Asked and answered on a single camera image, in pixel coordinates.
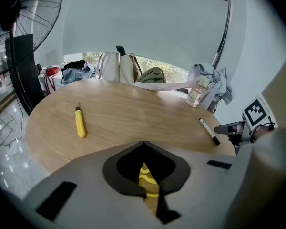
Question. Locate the person's light shirt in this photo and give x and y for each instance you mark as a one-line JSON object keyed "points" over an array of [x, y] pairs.
{"points": [[264, 175]]}

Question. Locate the light blue cloth pile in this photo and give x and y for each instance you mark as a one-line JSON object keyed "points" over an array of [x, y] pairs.
{"points": [[219, 85]]}

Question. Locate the yellow plastic tongs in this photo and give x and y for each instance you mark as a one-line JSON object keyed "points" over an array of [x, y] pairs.
{"points": [[146, 175]]}

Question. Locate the black marker pen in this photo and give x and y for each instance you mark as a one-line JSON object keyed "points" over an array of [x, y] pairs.
{"points": [[209, 131]]}

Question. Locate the blue denim clothes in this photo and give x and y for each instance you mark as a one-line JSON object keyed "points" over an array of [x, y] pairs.
{"points": [[76, 76]]}

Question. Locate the person's right forearm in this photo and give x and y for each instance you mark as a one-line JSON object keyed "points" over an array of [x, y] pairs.
{"points": [[264, 131]]}

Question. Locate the black vertical window frame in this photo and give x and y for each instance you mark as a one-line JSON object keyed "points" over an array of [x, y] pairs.
{"points": [[222, 39]]}

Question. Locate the yellow-handled screwdriver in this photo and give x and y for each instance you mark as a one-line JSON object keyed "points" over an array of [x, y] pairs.
{"points": [[80, 125]]}

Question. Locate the wooden coffee table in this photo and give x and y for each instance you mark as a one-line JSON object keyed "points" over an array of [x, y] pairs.
{"points": [[133, 113]]}

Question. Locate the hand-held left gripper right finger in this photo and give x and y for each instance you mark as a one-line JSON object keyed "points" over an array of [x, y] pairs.
{"points": [[200, 194]]}

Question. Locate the black folded cloth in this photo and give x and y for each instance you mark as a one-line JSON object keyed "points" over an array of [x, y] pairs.
{"points": [[75, 64]]}

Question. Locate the olive green fabric bag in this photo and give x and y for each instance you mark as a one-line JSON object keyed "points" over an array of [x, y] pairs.
{"points": [[152, 76]]}

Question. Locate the clear plastic water bottle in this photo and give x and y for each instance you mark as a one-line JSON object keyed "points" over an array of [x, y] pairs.
{"points": [[196, 94]]}

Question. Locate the white tote bag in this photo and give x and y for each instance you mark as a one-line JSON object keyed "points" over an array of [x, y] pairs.
{"points": [[109, 68]]}

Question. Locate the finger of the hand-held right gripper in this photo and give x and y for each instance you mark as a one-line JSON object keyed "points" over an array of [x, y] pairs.
{"points": [[225, 129]]}

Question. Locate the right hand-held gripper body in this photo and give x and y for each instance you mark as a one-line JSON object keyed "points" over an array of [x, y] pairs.
{"points": [[256, 113]]}

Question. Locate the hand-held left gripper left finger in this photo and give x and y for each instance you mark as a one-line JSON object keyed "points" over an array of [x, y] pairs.
{"points": [[85, 199]]}

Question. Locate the black standing fan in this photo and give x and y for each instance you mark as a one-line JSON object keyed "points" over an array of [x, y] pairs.
{"points": [[38, 13]]}

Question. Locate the beige handbag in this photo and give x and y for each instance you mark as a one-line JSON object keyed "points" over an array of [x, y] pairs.
{"points": [[127, 70]]}

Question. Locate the black upright panel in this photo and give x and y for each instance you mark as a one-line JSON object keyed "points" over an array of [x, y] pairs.
{"points": [[26, 75]]}

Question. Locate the black window post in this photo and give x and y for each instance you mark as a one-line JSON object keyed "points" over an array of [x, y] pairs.
{"points": [[121, 50]]}

